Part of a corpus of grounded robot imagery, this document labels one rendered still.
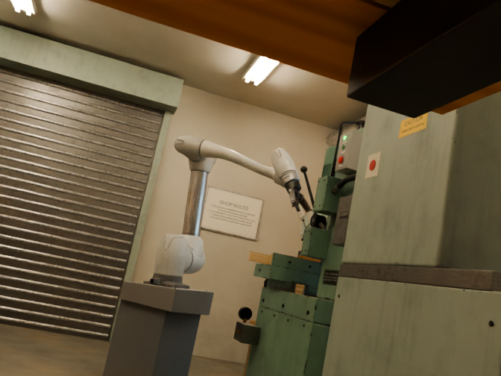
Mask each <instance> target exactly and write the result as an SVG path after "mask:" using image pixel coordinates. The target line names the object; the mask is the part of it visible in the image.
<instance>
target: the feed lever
mask: <svg viewBox="0 0 501 376"><path fill-rule="evenodd" d="M300 171H301V172H302V173H303V174H304V177H305V181H306V185H307V189H308V191H309V197H310V199H311V202H312V208H313V206H314V198H313V196H312V191H311V188H310V185H309V180H308V178H307V174H306V172H307V167H306V166H301V168H300ZM326 222H327V219H326V217H325V216H322V215H318V213H315V212H314V214H313V215H312V217H311V219H310V225H311V227H314V228H320V229H325V228H326V227H325V225H326Z"/></svg>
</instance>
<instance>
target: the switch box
mask: <svg viewBox="0 0 501 376"><path fill-rule="evenodd" d="M344 136H347V139H346V140H347V142H346V143H344V144H343V142H344V141H346V140H344ZM362 136H363V133H360V132H358V131H350V132H348V133H346V134H342V135H341V139H340V144H339V149H338V156H337V161H336V165H335V171H336V172H340V173H342V174H346V175H349V174H351V173H354V172H357V167H358V162H359V154H360V149H361V144H362ZM343 145H345V149H344V150H345V152H344V153H341V152H342V151H344V150H342V149H341V147H342V146H343ZM340 156H342V157H343V161H342V162H341V163H338V159H339V158H340ZM341 164H343V165H342V166H340V167H339V165H341Z"/></svg>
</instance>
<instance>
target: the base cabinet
mask: <svg viewBox="0 0 501 376"><path fill-rule="evenodd" d="M255 325H256V326H258V327H260V328H261V330H260V335H259V341H258V345H251V347H250V355H249V359H248V366H247V370H246V374H245V376H322V372H323V367H324V359H325V354H326V349H327V341H328V336H329V332H330V326H329V325H321V324H317V323H313V322H308V321H306V320H303V319H299V318H296V317H294V316H290V315H287V314H285V313H280V312H277V311H275V310H270V309H268V308H265V307H261V306H259V309H258V313H257V317H256V324H255Z"/></svg>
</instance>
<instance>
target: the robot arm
mask: <svg viewBox="0 0 501 376"><path fill-rule="evenodd" d="M174 147H175V149H176V150H177V151H178V152H180V153H181V154H183V155H184V156H186V157H188V159H189V169H190V171H191V175H190V181H189V191H188V196H187V201H186V211H185V216H184V222H183V232H182V235H179V234H166V235H165V236H163V238H162V239H161V240H160V242H159V245H158V246H157V253H156V257H155V262H154V274H153V277H152V278H151V279H150V280H148V281H143V283H146V284H152V285H157V286H167V287H172V288H184V289H189V286H187V285H185V284H183V274H193V273H196V272H198V271H199V270H200V269H201V268H202V267H203V266H204V263H205V254H204V241H203V240H202V239H201V237H200V231H201V221H202V215H203V209H204V199H205V194H206V188H207V178H208V174H209V173H210V172H211V171H212V168H213V166H214V165H215V162H216V160H217V158H221V159H224V160H228V161H230V162H232V163H235V164H237V165H240V166H242V167H244V168H246V169H249V170H251V171H253V172H256V173H258V174H260V175H263V176H265V177H268V178H271V179H272V180H274V183H276V184H279V185H280V186H282V187H285V188H286V191H287V193H288V194H289V196H290V200H291V204H293V205H292V207H294V208H295V210H296V212H297V215H298V217H299V219H302V218H303V217H305V215H304V213H303V210H302V208H301V206H302V207H303V209H304V210H305V211H306V215H307V217H308V219H309V222H310V219H311V217H312V215H313V214H312V209H311V207H310V206H309V204H308V203H307V201H306V199H305V198H304V196H303V194H301V193H300V190H301V185H300V183H299V182H300V176H299V172H298V170H297V169H296V168H295V164H294V161H293V159H292V158H291V156H290V155H289V153H288V152H287V151H286V150H285V149H284V148H279V149H276V150H275V151H273V152H272V153H271V162H272V165H273V168H271V167H267V166H264V165H262V164H260V163H257V162H256V161H254V160H252V159H250V158H248V157H246V156H244V155H242V154H240V153H238V152H236V151H233V150H231V149H228V148H225V147H223V146H220V145H217V144H215V143H213V142H210V141H208V140H204V139H201V138H199V137H193V136H181V137H178V138H177V139H176V140H175V141H174ZM298 203H299V204H301V206H300V205H299V204H298Z"/></svg>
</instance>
